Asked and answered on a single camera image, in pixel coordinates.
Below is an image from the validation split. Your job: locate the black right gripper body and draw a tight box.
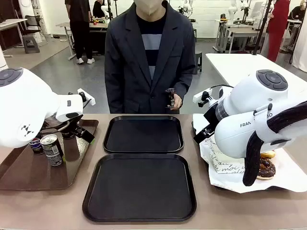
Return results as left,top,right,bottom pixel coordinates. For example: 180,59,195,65
203,103,220,132

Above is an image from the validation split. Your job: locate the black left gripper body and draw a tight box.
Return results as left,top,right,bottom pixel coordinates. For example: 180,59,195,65
42,114,83,140

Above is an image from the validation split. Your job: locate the black Pepsi soda can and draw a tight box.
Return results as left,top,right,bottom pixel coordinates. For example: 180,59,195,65
29,137,45,155
40,134,65,168

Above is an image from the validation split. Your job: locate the black handheld device with coil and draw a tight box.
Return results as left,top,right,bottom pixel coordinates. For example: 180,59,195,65
165,88,176,110

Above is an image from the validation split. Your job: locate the person's right forearm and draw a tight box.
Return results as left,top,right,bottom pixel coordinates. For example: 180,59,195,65
105,76,126,114

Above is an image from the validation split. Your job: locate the person's left forearm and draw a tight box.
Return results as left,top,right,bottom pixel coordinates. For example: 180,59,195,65
174,69,196,101

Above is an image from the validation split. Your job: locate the person's left hand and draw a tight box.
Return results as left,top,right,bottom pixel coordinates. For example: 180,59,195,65
171,93,183,109

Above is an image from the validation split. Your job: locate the white printed paper box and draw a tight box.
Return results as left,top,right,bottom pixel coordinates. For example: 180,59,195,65
208,143,250,175

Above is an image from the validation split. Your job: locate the brown serving tray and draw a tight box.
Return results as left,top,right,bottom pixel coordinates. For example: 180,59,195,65
0,119,99,191

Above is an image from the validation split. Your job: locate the black stool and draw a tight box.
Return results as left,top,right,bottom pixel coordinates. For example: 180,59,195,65
194,51,203,74

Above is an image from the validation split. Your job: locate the small black serving tray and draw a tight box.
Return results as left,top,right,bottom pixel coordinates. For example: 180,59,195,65
103,115,184,154

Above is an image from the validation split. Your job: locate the white table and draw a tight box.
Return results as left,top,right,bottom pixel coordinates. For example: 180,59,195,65
205,53,307,96

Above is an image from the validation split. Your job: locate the chocolate frosted donut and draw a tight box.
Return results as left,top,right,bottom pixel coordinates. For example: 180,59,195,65
256,157,277,181

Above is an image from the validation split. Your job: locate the large black serving tray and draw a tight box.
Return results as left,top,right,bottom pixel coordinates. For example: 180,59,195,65
82,153,197,222

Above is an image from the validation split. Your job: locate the person in dark blazer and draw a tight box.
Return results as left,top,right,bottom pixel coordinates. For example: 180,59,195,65
105,0,196,115

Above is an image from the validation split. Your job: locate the white paper sheet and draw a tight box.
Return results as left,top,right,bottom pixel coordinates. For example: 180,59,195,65
192,113,307,194

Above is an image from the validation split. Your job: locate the grey step stool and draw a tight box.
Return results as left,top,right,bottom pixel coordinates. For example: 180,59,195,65
22,35,41,54

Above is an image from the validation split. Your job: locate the cluttered background workbench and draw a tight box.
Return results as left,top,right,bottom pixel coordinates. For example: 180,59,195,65
56,21,107,61

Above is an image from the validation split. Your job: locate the black tripod pole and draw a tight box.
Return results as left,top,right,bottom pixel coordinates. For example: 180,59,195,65
251,0,274,56

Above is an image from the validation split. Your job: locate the standing person in black clothes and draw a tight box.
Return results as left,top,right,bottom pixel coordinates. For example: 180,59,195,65
64,0,95,65

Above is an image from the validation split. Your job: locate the black office chair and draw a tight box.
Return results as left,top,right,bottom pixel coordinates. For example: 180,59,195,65
23,14,42,35

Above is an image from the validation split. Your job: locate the person in red apron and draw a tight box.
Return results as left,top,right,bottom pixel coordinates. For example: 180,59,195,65
266,0,291,63

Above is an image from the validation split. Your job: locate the light grey desk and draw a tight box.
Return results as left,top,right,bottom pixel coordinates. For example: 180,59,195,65
0,18,28,58

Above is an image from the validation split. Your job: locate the seated person in black shirt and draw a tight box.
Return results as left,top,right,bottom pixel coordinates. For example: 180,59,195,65
287,5,307,22

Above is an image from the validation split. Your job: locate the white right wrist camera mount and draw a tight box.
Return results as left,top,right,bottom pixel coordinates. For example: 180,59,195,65
193,88,213,107

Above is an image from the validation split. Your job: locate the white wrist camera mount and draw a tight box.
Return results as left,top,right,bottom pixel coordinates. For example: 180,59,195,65
193,88,213,107
77,88,96,106

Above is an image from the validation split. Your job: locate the thin black camera cable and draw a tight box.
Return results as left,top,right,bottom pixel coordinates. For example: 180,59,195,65
210,84,235,92

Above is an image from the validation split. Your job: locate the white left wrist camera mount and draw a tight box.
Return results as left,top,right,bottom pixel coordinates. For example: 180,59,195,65
77,88,96,106

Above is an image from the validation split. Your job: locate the black sleeved cable bundle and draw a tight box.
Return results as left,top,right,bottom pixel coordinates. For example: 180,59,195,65
242,101,307,187

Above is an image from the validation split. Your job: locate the white frame background desk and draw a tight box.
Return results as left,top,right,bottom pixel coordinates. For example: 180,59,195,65
215,18,267,54

